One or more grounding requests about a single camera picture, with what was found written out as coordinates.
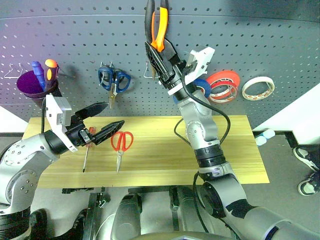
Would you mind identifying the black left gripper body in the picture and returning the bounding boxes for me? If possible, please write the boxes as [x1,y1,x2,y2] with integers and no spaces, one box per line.
[66,116,96,148]

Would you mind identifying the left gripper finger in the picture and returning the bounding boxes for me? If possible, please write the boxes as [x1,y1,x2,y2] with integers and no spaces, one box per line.
[94,119,125,146]
[74,102,109,124]

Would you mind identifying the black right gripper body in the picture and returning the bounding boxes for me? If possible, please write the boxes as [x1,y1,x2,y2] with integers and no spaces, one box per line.
[158,60,188,90]

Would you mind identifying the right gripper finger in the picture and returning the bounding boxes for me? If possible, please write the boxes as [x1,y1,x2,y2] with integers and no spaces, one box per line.
[144,41,175,81]
[163,38,181,66]

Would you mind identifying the red handled screwdriver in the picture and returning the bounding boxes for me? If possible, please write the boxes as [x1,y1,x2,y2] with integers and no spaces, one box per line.
[82,126,97,174]

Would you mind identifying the orange and black needle-nose pliers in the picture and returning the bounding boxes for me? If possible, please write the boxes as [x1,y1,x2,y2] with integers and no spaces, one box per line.
[144,0,170,81]

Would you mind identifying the red handled scissors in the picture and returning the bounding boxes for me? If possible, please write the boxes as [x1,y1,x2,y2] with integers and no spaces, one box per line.
[110,131,135,176]

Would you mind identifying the grey pegboard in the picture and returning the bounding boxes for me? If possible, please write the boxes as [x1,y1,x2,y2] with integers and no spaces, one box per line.
[0,0,320,131]

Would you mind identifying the blue tape roll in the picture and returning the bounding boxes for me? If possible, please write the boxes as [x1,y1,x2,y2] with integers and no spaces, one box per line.
[172,78,213,105]

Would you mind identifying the red and white tape roll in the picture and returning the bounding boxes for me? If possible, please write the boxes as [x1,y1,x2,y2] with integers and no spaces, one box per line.
[207,83,239,105]

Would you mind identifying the wide red tape roll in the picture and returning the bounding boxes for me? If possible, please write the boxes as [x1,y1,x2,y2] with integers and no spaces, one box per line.
[205,69,241,94]

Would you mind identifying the dark rounded grey shape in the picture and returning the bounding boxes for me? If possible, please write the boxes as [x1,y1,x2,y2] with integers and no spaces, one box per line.
[111,194,144,236]
[174,186,201,231]

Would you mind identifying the pale blue plastic bottle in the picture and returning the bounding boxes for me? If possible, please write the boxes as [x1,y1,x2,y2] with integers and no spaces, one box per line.
[261,128,276,140]
[254,135,267,148]

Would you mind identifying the black and white sneaker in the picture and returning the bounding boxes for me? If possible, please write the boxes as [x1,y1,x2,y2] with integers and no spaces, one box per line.
[292,146,320,172]
[297,172,320,197]

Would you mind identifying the trapezoid wire hook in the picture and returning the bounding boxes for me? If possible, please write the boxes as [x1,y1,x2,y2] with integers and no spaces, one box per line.
[3,62,24,80]
[143,61,157,81]

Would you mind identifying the blue handled scissors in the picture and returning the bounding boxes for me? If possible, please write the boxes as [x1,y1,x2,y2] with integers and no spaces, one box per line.
[97,65,132,110]

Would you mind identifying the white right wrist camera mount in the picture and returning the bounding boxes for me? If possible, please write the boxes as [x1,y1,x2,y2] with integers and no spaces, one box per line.
[167,46,216,96]

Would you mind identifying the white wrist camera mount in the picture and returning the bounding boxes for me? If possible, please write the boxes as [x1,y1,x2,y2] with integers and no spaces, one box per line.
[45,93,79,154]
[167,46,216,96]

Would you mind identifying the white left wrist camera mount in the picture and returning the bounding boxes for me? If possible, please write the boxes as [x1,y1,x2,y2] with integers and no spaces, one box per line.
[45,93,79,154]

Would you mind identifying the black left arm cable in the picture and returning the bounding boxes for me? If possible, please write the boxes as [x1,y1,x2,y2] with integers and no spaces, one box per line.
[40,97,49,134]

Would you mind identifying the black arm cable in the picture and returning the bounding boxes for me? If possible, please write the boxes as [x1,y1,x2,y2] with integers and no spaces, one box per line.
[40,97,49,134]
[173,64,232,235]

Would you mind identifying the orange and black handled screwdriver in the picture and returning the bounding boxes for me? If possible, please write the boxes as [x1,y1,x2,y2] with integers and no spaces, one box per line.
[44,58,60,92]

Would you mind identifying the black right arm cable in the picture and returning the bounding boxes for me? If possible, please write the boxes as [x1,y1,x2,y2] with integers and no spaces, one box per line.
[173,64,232,235]

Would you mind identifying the blue handled screwdriver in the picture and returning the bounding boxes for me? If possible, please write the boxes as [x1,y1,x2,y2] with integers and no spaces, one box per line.
[31,60,47,92]

